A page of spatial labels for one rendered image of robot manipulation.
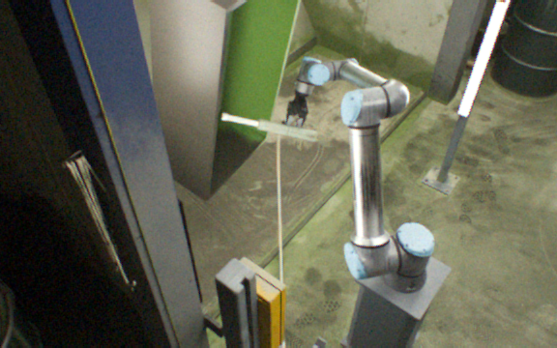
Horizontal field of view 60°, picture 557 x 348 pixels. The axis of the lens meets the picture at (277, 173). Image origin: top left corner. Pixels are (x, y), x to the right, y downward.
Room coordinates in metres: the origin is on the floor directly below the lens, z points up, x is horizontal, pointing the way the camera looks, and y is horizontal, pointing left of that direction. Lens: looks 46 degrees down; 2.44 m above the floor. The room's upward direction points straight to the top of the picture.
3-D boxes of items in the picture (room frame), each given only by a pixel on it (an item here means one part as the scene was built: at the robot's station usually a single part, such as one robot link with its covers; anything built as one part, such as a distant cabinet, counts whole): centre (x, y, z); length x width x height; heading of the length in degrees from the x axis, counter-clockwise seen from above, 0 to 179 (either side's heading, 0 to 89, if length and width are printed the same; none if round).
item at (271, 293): (0.55, 0.04, 1.42); 0.12 x 0.06 x 0.26; 52
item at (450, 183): (2.29, -1.12, 0.01); 0.20 x 0.20 x 0.01; 52
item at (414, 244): (1.14, -0.53, 0.83); 0.17 x 0.15 x 0.18; 104
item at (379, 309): (1.14, -0.54, 0.32); 0.31 x 0.31 x 0.64; 52
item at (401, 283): (1.14, -0.54, 0.69); 0.19 x 0.19 x 0.10
